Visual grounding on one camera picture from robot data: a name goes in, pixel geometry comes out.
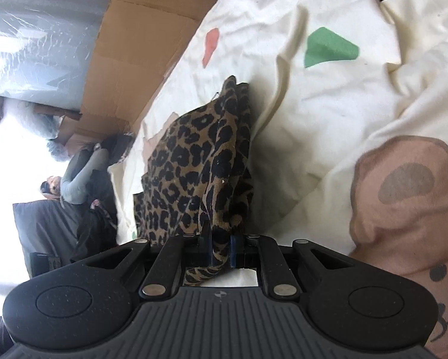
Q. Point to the cream bear print bedsheet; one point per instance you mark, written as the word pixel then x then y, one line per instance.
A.
pixel 349 143

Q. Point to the brown cardboard sheet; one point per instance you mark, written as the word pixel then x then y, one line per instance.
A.
pixel 138 45

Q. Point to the dark grey pillow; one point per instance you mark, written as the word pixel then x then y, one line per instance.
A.
pixel 47 227

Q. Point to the black clothes pile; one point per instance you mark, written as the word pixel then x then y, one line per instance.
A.
pixel 98 228

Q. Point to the small plush toy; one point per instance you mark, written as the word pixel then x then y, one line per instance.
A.
pixel 51 188

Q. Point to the grey neck pillow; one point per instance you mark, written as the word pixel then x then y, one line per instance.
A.
pixel 79 172

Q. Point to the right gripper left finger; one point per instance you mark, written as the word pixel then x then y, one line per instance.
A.
pixel 165 268

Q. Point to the leopard print skirt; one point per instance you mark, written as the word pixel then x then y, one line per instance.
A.
pixel 197 180

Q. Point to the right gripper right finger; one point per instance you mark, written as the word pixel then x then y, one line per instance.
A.
pixel 263 254

